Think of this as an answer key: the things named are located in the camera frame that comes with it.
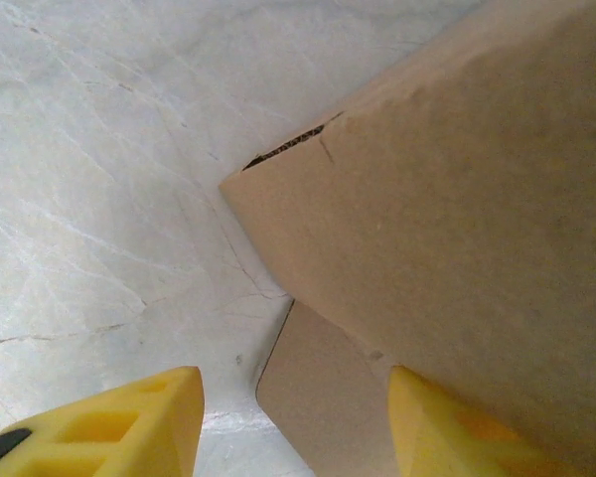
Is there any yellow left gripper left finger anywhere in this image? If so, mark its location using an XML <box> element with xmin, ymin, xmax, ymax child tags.
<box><xmin>0</xmin><ymin>366</ymin><xmax>205</xmax><ymax>477</ymax></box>

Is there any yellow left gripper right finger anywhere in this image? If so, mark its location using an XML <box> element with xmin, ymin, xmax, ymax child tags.
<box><xmin>387</xmin><ymin>366</ymin><xmax>577</xmax><ymax>477</ymax></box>

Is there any brown cardboard mailer box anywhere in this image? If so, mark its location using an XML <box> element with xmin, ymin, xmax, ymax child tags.
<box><xmin>218</xmin><ymin>0</ymin><xmax>596</xmax><ymax>477</ymax></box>
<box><xmin>254</xmin><ymin>297</ymin><xmax>403</xmax><ymax>477</ymax></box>

